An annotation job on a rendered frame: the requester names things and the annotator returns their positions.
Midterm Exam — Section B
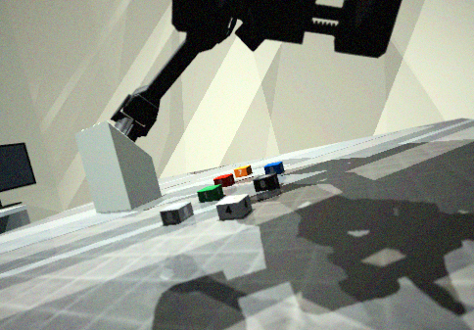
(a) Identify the blue block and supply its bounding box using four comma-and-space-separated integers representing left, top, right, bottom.
264, 162, 284, 174

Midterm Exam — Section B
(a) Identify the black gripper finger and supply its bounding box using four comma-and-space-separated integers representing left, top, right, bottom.
335, 0, 387, 55
190, 0, 237, 37

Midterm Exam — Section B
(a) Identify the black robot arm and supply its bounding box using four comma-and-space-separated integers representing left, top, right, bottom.
111, 7, 265, 143

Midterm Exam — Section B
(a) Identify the orange block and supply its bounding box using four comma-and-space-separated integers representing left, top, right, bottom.
234, 165, 252, 177

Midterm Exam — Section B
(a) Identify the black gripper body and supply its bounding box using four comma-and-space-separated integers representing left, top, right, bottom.
171, 0, 402, 58

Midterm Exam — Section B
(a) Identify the red block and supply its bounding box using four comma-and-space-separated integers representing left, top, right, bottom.
213, 173, 235, 187

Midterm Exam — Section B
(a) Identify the green block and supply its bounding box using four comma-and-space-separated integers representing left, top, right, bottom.
197, 184, 224, 203

